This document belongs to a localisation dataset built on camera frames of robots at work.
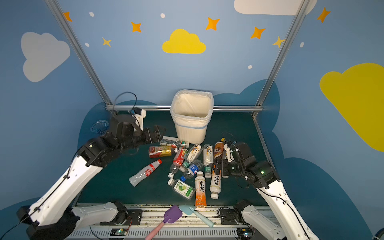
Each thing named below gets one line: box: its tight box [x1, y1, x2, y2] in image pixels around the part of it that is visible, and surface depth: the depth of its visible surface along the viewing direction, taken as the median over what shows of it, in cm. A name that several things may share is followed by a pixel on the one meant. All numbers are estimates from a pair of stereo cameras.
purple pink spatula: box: [145, 205, 183, 240], surface depth 76 cm
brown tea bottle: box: [214, 141, 225, 160], surface depth 97 cm
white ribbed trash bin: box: [170, 89, 214, 145], surface depth 95 cm
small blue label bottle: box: [180, 160, 203, 182], surface depth 88 cm
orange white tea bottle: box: [209, 165, 222, 200], surface depth 82 cm
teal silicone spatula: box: [179, 205, 215, 228], surface depth 77 cm
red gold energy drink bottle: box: [148, 145, 172, 159], surface depth 95 cm
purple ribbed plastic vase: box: [90, 120, 110, 134], surface depth 90 cm
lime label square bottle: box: [167, 178, 196, 201], surface depth 82 cm
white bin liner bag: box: [170, 89, 214, 128], surface depth 95 cm
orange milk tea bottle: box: [195, 171, 207, 208], surface depth 81 cm
